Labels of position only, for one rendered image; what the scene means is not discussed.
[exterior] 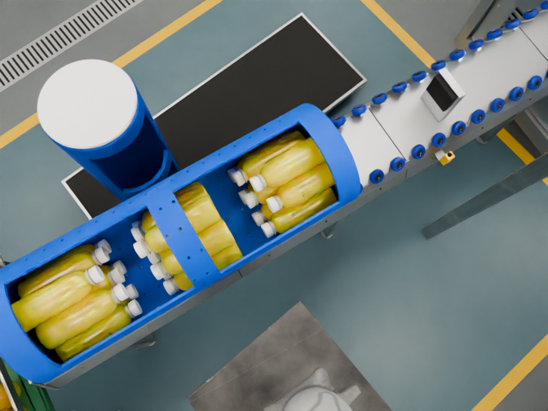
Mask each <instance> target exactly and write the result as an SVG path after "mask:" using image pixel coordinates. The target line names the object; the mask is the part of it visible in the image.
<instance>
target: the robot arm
mask: <svg viewBox="0 0 548 411"><path fill-rule="evenodd" d="M359 394H360V389H359V388H358V386H356V385H355V384H353V385H351V386H350V387H348V388H346V389H345V390H343V391H340V392H339V393H338V391H336V390H335V388H334V386H333V385H332V383H331V382H330V380H329V377H328V374H327V372H326V371H325V369H323V368H317V369H315V370H314V372H313V373H312V375H311V376H310V377H309V378H308V379H307V380H306V381H304V382H303V383H301V384H300V385H299V386H297V387H296V388H294V389H293V390H292V391H291V392H290V393H288V394H287V395H286V396H284V397H283V398H282V399H280V400H279V401H277V402H276V403H274V404H270V405H268V406H267V407H266V408H265V409H264V411H352V410H351V408H350V406H349V405H350V404H351V402H352V401H353V400H354V399H355V398H356V397H357V396H358V395H359Z"/></svg>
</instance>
